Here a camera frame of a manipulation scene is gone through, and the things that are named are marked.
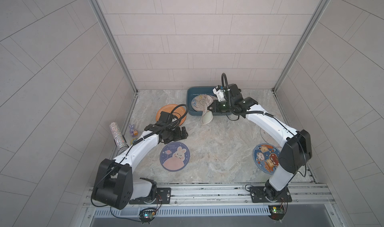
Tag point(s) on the aluminium frame rail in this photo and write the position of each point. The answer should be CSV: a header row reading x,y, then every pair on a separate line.
x,y
221,200

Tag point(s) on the glitter silver cylinder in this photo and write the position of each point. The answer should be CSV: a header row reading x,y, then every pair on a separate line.
x,y
119,139

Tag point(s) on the blue toast bear coaster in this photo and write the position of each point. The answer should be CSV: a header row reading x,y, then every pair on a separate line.
x,y
266,157

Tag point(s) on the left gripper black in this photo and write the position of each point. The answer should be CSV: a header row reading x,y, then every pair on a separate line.
x,y
178,136

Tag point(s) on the right controller board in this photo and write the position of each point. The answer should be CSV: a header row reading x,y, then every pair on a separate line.
x,y
277,213

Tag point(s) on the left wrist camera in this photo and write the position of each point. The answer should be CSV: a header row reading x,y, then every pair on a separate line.
x,y
165,118

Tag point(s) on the navy bunny planet coaster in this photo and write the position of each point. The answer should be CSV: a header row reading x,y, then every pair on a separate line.
x,y
174,156

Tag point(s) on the left controller board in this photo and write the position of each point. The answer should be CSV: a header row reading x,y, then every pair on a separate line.
x,y
147,215

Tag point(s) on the orange round coaster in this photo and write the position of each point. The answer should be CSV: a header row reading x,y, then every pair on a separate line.
x,y
180,111

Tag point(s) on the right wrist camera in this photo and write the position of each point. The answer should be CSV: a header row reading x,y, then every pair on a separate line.
x,y
220,93

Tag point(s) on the cream alpaca coaster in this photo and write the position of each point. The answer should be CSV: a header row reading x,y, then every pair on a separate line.
x,y
207,116

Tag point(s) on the small purple bunny figurine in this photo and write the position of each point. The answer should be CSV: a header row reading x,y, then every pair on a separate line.
x,y
133,131

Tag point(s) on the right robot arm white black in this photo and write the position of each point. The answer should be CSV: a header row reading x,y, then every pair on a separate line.
x,y
296,145

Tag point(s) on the controller board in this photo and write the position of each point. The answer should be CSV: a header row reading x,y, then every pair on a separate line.
x,y
147,215
277,213

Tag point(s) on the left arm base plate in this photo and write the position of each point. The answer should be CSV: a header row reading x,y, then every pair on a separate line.
x,y
162,196

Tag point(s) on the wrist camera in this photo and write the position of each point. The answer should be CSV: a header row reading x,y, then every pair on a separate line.
x,y
165,118
220,93

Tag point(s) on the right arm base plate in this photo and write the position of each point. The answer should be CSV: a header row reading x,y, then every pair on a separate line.
x,y
269,195

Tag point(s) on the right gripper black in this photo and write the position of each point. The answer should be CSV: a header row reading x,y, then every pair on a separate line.
x,y
217,106

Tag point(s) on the pink tulip flower coaster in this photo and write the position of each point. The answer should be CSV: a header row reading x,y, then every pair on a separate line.
x,y
196,102

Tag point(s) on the teal plastic storage box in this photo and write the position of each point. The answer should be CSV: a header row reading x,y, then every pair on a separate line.
x,y
195,91

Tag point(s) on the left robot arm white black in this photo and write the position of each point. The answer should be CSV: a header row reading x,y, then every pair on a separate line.
x,y
115,185

